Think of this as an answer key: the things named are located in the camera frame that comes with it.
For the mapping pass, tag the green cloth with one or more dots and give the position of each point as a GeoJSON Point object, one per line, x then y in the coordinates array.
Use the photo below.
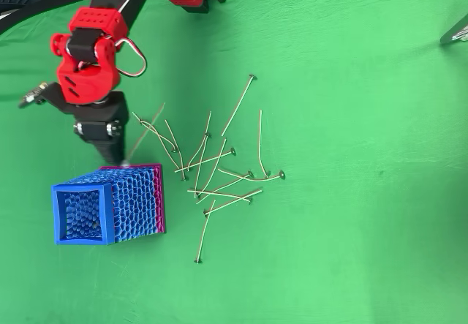
{"type": "Point", "coordinates": [329, 229]}

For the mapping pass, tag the black cloth rim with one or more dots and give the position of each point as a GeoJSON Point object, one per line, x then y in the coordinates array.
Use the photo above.
{"type": "Point", "coordinates": [44, 5]}

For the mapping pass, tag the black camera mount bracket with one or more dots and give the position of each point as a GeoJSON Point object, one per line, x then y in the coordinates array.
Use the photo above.
{"type": "Point", "coordinates": [55, 97]}

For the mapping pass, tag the single thin metal pin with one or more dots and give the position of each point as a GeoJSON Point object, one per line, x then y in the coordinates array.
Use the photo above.
{"type": "Point", "coordinates": [146, 131]}

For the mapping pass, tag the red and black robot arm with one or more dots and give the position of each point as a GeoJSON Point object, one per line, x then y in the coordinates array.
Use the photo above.
{"type": "Point", "coordinates": [91, 79]}

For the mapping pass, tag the small camera board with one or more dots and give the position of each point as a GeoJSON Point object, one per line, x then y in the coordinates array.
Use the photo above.
{"type": "Point", "coordinates": [33, 96]}

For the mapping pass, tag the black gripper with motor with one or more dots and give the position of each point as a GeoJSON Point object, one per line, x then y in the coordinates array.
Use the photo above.
{"type": "Point", "coordinates": [98, 129]}

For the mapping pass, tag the blue and magenta mesh basket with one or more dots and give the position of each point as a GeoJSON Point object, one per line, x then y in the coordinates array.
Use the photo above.
{"type": "Point", "coordinates": [135, 199]}

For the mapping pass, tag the candle wick with metal base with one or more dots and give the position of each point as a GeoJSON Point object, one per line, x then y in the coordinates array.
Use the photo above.
{"type": "Point", "coordinates": [250, 173]}
{"type": "Point", "coordinates": [208, 134]}
{"type": "Point", "coordinates": [233, 151]}
{"type": "Point", "coordinates": [249, 201]}
{"type": "Point", "coordinates": [281, 173]}
{"type": "Point", "coordinates": [205, 213]}
{"type": "Point", "coordinates": [136, 116]}
{"type": "Point", "coordinates": [189, 167]}
{"type": "Point", "coordinates": [198, 194]}
{"type": "Point", "coordinates": [266, 173]}
{"type": "Point", "coordinates": [184, 178]}
{"type": "Point", "coordinates": [174, 151]}
{"type": "Point", "coordinates": [197, 261]}
{"type": "Point", "coordinates": [252, 78]}

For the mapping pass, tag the silver metal stand pole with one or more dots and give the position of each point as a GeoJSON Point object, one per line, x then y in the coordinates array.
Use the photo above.
{"type": "Point", "coordinates": [457, 33]}

